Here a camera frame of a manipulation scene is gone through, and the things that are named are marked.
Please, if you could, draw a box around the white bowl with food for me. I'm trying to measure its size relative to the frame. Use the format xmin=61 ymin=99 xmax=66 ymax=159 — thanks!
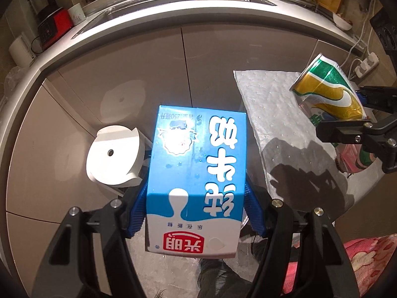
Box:
xmin=332 ymin=12 xmax=354 ymax=32

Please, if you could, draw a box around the red packet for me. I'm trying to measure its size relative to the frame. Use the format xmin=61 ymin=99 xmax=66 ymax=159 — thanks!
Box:
xmin=336 ymin=143 xmax=377 ymax=177

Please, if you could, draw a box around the white power strip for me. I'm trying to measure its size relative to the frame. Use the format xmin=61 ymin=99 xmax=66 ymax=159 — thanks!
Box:
xmin=354 ymin=53 xmax=380 ymax=79

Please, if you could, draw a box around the blue white milk carton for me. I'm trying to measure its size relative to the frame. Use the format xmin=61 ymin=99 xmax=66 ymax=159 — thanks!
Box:
xmin=144 ymin=105 xmax=249 ymax=259

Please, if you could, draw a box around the white round lid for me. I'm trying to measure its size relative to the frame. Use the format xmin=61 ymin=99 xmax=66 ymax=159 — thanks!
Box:
xmin=85 ymin=125 xmax=146 ymax=188

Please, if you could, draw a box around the green white drink can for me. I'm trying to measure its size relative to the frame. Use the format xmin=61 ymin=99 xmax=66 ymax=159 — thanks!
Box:
xmin=289 ymin=53 xmax=367 ymax=128

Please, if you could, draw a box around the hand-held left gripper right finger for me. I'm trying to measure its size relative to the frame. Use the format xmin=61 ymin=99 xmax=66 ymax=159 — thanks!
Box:
xmin=243 ymin=178 xmax=357 ymax=298

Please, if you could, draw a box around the clear plastic bag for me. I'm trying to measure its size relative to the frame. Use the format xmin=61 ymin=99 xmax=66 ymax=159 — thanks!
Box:
xmin=3 ymin=65 xmax=28 ymax=100

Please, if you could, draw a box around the red black blender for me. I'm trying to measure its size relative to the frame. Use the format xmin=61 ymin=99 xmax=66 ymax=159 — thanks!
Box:
xmin=27 ymin=0 xmax=73 ymax=52

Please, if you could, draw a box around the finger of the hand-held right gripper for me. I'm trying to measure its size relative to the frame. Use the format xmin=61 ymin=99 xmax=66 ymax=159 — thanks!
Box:
xmin=316 ymin=113 xmax=397 ymax=174
xmin=355 ymin=85 xmax=397 ymax=113

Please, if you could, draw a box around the steel kitchen sink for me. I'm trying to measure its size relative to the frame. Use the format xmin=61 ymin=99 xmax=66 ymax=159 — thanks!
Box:
xmin=71 ymin=0 xmax=278 ymax=39

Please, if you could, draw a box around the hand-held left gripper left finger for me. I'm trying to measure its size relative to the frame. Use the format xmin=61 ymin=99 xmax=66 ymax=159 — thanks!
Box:
xmin=31 ymin=180 xmax=149 ymax=298

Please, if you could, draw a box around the person's leg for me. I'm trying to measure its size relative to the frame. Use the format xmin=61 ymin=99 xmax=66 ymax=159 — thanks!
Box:
xmin=197 ymin=253 xmax=258 ymax=298

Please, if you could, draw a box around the white power cable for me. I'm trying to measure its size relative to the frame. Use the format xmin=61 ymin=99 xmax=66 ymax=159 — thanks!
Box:
xmin=336 ymin=0 xmax=377 ymax=78

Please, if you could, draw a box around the white cup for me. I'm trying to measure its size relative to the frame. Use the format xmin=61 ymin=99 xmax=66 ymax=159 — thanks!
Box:
xmin=67 ymin=3 xmax=86 ymax=25

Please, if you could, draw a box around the white paper towel roll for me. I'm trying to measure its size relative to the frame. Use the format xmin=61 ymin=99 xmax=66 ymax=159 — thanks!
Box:
xmin=9 ymin=35 xmax=34 ymax=68

